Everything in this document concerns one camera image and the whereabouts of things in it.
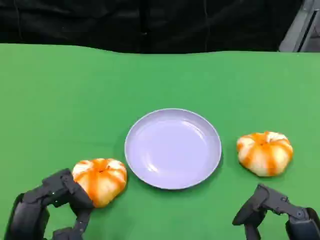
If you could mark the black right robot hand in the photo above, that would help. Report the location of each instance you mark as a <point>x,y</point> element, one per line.
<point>297,215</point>

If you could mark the lilac plate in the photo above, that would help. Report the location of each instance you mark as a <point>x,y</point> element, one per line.
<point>173,148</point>

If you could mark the grey metal frame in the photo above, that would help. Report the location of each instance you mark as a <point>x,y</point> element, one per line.
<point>303,30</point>

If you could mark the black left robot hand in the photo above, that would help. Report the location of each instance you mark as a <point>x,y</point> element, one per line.
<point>30,207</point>

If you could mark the orange and white bread roll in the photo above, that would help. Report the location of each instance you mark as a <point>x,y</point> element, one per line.
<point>265,153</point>
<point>102,180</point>

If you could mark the green cloth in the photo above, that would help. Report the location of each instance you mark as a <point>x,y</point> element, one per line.
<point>75,100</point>

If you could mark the black backdrop curtain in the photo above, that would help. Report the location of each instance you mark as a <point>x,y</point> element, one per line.
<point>140,22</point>

